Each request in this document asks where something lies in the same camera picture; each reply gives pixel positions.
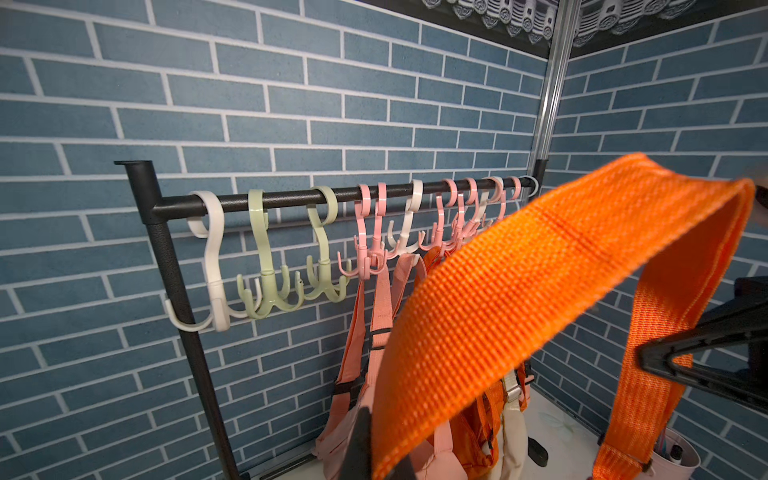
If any black clothes rack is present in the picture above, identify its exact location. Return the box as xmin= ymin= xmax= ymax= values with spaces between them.
xmin=113 ymin=158 xmax=550 ymax=480

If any pink sling bag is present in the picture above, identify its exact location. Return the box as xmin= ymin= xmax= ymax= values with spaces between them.
xmin=313 ymin=254 xmax=467 ymax=479

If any green plastic hook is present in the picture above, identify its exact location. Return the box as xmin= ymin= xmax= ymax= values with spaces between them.
xmin=305 ymin=186 xmax=349 ymax=303
xmin=237 ymin=189 xmax=305 ymax=320

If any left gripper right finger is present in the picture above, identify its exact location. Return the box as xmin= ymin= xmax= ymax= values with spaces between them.
xmin=637 ymin=293 xmax=767 ymax=414

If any white plastic hook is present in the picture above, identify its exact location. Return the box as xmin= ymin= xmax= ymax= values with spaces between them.
xmin=165 ymin=191 xmax=247 ymax=333

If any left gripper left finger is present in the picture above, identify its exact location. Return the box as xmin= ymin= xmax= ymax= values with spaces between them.
xmin=352 ymin=407 xmax=371 ymax=480

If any beige sling bag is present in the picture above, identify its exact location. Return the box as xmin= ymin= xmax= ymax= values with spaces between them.
xmin=487 ymin=371 xmax=528 ymax=480

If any pink pen cup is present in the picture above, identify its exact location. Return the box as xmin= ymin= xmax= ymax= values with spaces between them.
xmin=639 ymin=428 xmax=701 ymax=480

